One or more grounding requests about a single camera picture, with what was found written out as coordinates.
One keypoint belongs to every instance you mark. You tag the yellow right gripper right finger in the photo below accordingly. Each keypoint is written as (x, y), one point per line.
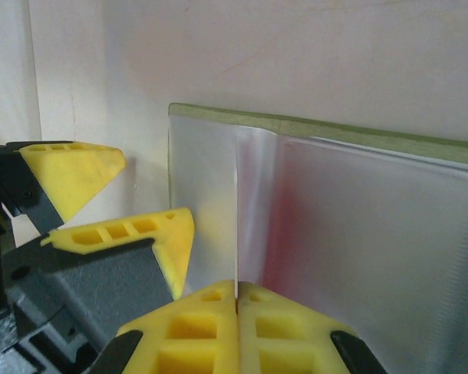
(249, 350)

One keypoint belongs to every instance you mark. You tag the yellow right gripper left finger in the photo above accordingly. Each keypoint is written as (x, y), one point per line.
(222, 311)

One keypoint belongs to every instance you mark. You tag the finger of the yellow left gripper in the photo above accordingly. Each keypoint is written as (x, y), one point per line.
(121, 269)
(70, 175)

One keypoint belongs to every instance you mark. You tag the green card holder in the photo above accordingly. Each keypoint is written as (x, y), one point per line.
(374, 233)

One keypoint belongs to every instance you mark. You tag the red white april card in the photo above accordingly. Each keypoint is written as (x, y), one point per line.
(236, 233)

